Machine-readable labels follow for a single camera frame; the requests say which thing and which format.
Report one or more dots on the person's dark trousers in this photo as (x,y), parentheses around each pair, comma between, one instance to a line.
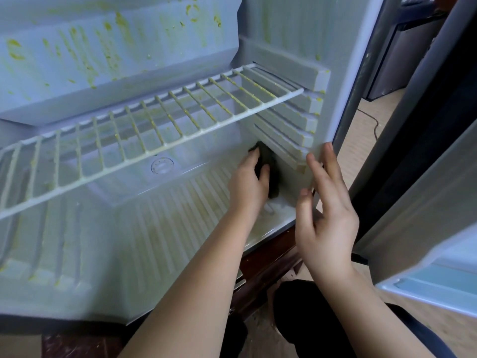
(313,320)

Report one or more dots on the dark grey cloth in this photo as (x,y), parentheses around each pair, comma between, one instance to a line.
(270,171)

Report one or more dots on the person's left hand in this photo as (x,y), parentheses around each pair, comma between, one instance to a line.
(247,188)

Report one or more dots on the dark red wooden stand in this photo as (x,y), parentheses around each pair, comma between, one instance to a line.
(253,272)

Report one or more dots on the person's left forearm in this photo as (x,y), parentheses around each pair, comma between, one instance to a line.
(186,302)

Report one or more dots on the dark cabinet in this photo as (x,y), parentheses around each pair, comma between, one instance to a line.
(399,52)

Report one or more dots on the person's right hand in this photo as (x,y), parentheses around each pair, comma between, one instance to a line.
(328,223)

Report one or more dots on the grey mini fridge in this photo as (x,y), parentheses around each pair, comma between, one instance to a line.
(112,257)

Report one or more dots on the fridge door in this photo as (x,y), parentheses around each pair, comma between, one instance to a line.
(425,220)

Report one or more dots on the person's right forearm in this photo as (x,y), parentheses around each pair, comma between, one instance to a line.
(373,317)

